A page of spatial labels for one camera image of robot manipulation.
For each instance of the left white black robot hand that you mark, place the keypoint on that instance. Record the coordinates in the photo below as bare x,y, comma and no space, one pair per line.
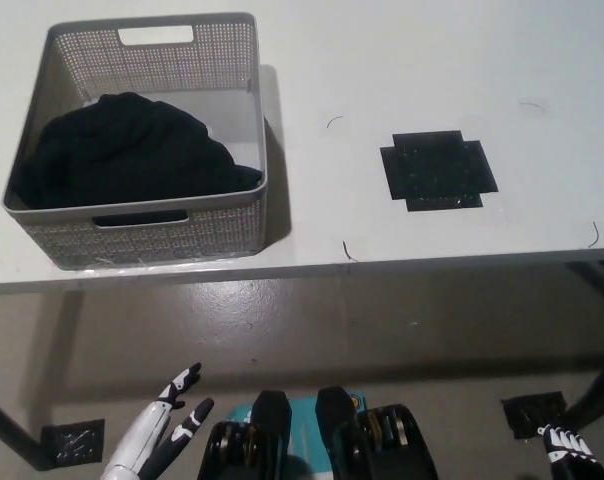
137,445

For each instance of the black t-shirt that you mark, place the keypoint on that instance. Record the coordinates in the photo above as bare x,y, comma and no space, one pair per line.
127,155

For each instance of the dark table leg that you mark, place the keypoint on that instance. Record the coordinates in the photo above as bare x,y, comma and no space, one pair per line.
12,432
599,395

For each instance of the black teal robot torso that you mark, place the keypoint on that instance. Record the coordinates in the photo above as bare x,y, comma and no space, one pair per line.
272,420

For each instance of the grey perforated plastic basket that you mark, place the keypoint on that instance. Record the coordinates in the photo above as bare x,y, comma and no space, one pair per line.
147,55

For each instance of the black tape patch on table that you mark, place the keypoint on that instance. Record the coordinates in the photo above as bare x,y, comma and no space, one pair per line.
437,170

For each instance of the dark table frame bar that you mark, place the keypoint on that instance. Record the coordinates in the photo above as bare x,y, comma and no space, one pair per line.
597,277

